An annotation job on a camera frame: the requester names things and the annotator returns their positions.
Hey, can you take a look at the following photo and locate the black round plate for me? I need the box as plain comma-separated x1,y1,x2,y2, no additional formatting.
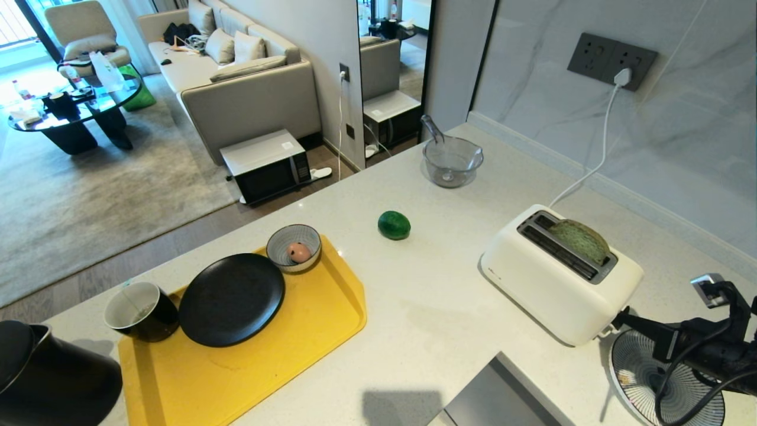
179,253,286,348

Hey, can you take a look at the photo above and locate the bread slice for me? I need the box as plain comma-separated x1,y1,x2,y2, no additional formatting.
548,220,610,266

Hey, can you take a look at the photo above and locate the white power cable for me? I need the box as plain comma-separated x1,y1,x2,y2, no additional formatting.
548,85,623,209

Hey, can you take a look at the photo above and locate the clear glass bowl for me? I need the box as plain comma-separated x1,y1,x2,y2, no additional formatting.
422,136,484,189

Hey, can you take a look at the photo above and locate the black glass coffee table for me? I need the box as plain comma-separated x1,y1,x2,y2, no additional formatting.
7,71,143,156

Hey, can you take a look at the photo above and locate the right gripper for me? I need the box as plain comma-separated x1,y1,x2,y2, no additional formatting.
612,310,757,396

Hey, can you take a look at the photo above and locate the clear plastic spoon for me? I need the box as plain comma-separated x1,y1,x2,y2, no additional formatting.
420,115,456,182

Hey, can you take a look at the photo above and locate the yellow plastic tray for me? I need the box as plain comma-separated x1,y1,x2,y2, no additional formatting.
117,234,367,426

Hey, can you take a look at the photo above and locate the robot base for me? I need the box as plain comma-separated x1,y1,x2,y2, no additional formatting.
427,351,575,426

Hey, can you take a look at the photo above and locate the green lime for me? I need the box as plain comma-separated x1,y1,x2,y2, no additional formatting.
378,211,412,241

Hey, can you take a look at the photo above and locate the long beige cushion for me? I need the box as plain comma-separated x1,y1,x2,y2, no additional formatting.
209,55,288,83

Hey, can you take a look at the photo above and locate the black mug white inside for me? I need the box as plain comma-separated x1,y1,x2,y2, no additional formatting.
104,282,180,343

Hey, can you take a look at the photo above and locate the green bag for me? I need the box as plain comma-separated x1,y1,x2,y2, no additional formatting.
117,64,157,112

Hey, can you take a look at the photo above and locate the black bag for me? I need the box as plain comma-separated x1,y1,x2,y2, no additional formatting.
163,22,202,46

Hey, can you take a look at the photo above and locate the tall black framed mirror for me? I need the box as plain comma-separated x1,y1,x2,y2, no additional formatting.
357,0,436,170

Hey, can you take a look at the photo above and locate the beige armchair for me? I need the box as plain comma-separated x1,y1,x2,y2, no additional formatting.
44,0,132,79

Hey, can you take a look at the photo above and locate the small patterned ceramic bowl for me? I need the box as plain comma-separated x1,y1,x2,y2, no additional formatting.
266,224,322,273

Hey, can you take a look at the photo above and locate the grey wall socket panel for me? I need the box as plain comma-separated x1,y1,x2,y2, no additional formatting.
567,33,659,92

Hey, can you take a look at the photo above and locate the grey rug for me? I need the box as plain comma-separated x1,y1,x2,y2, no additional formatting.
0,74,240,308

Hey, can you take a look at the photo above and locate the black kettle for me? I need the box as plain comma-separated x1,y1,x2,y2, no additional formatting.
0,320,124,426

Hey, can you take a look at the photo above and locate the white toaster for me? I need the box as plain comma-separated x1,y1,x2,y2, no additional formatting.
480,204,645,347

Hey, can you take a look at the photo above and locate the beige sofa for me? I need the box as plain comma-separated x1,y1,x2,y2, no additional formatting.
137,0,323,166

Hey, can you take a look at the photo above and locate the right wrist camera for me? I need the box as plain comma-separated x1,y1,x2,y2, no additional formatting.
690,273,753,333

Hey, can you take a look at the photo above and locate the thin white charger cable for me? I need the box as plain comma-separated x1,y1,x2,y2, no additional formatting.
337,74,345,181

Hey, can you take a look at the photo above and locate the white plastic bag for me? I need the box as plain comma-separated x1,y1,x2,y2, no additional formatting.
89,51,128,93

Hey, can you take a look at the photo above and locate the white black microwave oven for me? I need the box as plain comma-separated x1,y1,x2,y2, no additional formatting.
219,129,312,206

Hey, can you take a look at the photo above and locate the striped patterned plate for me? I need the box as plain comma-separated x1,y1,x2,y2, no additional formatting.
609,329,726,426

